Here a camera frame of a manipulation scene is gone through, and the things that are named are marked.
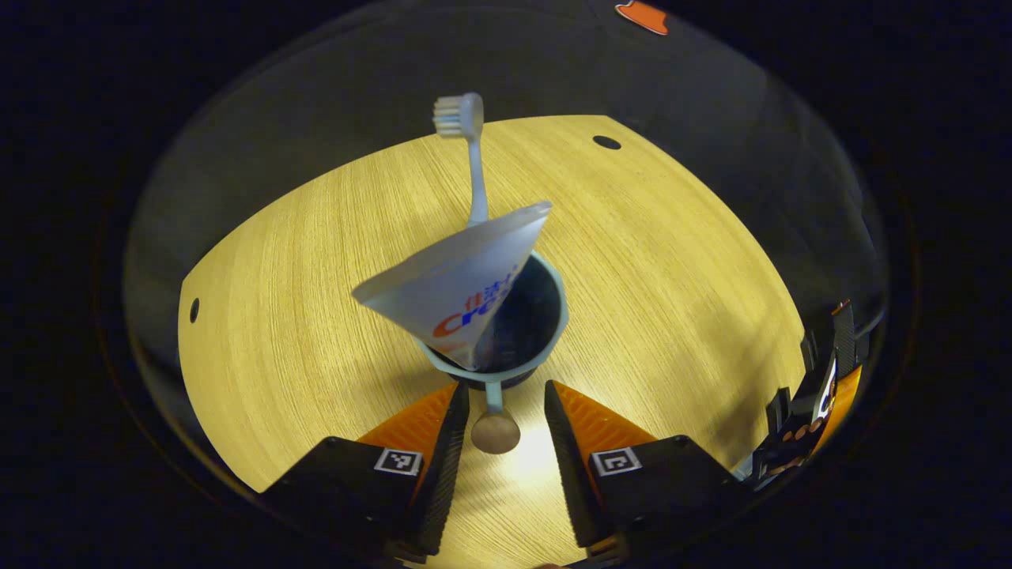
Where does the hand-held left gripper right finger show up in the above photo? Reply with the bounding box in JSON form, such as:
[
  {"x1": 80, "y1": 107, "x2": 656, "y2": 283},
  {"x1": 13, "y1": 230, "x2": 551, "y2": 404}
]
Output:
[{"x1": 544, "y1": 380, "x2": 748, "y2": 554}]

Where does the white toothbrush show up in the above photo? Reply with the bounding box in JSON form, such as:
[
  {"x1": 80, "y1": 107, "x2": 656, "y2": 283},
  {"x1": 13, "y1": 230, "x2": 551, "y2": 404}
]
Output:
[{"x1": 432, "y1": 92, "x2": 491, "y2": 230}]

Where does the light blue cup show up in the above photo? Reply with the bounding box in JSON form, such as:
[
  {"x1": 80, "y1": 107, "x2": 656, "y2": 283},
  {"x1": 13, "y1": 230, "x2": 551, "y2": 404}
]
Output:
[{"x1": 415, "y1": 251, "x2": 570, "y2": 455}]

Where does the white toothpaste tube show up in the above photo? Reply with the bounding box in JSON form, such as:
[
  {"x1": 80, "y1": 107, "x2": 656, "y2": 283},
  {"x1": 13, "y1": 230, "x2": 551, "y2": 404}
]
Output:
[{"x1": 352, "y1": 200, "x2": 553, "y2": 372}]

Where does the black backdrop cloth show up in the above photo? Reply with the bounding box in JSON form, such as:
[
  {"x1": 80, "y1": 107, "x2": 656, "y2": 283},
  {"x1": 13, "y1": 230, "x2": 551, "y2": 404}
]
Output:
[{"x1": 126, "y1": 0, "x2": 886, "y2": 475}]

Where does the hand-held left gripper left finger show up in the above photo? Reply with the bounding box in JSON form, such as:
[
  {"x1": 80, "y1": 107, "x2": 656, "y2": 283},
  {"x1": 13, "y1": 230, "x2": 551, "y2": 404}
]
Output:
[{"x1": 261, "y1": 382, "x2": 470, "y2": 563}]

